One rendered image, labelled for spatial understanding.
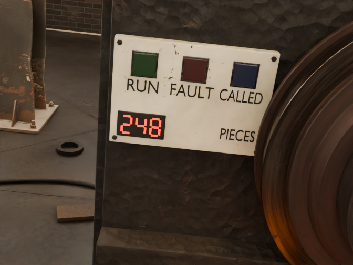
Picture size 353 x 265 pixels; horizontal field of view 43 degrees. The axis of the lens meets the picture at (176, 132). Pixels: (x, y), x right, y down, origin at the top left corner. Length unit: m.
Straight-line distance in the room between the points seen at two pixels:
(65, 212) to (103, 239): 1.62
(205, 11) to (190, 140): 0.21
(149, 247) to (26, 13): 2.64
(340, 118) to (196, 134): 0.25
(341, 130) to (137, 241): 0.43
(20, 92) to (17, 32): 0.43
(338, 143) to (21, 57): 2.95
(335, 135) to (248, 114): 0.19
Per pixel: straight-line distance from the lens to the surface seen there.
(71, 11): 6.93
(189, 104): 0.74
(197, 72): 0.72
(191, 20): 0.73
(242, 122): 0.76
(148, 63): 0.72
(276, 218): 0.69
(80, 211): 2.47
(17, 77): 3.45
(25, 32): 3.34
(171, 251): 0.84
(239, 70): 0.72
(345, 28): 0.68
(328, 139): 0.62
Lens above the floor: 1.38
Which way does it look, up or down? 23 degrees down
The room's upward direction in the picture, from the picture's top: 6 degrees clockwise
